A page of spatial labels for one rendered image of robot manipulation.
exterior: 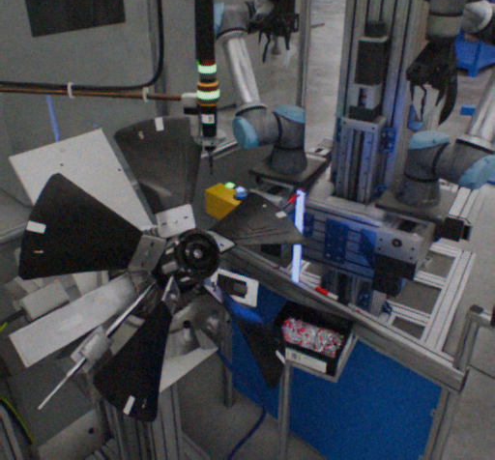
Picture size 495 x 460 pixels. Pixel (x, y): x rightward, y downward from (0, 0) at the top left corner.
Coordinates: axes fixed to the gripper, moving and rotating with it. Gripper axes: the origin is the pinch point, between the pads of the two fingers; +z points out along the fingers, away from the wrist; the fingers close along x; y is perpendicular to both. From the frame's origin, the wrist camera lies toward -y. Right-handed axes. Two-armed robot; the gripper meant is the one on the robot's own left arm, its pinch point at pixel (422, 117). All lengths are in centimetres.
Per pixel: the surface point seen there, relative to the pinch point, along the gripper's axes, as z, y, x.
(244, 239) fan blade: 25, -43, 21
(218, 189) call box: 36, -14, 59
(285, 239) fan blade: 28.4, -32.4, 16.7
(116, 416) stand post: 101, -66, 57
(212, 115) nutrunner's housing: -8, -50, 24
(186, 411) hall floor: 144, -28, 69
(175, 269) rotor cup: 23, -65, 22
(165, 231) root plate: 21, -58, 33
